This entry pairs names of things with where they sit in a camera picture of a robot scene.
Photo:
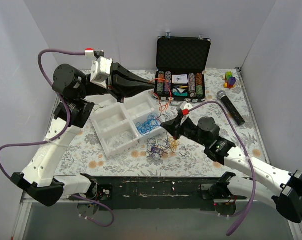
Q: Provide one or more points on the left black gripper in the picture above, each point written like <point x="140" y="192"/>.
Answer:
<point x="114" y="81"/>

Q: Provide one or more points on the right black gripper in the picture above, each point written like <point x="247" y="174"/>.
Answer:
<point x="177" y="127"/>

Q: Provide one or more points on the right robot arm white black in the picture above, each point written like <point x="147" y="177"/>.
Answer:
<point x="275" y="187"/>

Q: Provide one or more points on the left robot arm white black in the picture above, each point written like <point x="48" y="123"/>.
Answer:
<point x="37" y="178"/>

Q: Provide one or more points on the white plastic compartment tray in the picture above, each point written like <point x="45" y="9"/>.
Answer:
<point x="120" y="126"/>

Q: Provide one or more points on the black handheld microphone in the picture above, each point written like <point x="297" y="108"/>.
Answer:
<point x="221" y="95"/>

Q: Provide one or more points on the floral patterned table mat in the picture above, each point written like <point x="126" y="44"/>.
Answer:
<point x="85" y="154"/>

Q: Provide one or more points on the black poker chip case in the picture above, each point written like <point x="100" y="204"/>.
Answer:
<point x="180" y="64"/>

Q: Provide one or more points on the colourful toy block train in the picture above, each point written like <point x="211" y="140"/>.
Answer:
<point x="229" y="80"/>

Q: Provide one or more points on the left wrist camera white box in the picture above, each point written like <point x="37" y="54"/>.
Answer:
<point x="100" y="70"/>

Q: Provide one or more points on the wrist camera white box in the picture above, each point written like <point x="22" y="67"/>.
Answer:
<point x="184" y="108"/>
<point x="100" y="70"/>

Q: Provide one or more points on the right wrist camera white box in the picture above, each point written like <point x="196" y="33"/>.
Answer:
<point x="184" y="108"/>

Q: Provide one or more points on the black metal base plate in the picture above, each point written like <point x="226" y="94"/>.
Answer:
<point x="126" y="193"/>

